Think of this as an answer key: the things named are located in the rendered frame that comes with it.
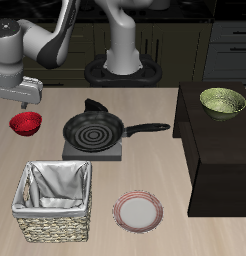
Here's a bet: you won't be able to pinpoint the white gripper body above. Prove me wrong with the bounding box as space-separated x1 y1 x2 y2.
0 83 44 105

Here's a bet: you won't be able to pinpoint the red bowl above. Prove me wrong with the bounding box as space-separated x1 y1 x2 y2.
8 111 43 137

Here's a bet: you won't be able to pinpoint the wicker basket with white liner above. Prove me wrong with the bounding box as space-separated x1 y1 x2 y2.
11 160 94 244

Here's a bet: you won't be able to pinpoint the green bowl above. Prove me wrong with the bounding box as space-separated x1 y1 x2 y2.
199 87 246 122

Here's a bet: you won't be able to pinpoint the black frying pan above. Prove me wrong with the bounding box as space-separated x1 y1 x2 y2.
62 110 172 154

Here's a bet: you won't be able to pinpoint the dark grey stove plate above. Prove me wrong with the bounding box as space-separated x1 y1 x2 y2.
61 136 124 162

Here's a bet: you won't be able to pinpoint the white plate with red rings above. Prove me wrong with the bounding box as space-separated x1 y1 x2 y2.
112 190 165 234

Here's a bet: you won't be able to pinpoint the dark kitchen cupboards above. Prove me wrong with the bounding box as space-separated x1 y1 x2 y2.
0 0 246 89

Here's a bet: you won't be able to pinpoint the dark wooden cabinet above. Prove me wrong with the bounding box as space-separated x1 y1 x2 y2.
172 81 246 218

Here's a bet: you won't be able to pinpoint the grey drawer unit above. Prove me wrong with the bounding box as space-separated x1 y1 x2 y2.
202 20 246 85

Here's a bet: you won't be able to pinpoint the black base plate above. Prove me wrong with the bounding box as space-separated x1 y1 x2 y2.
83 54 163 89

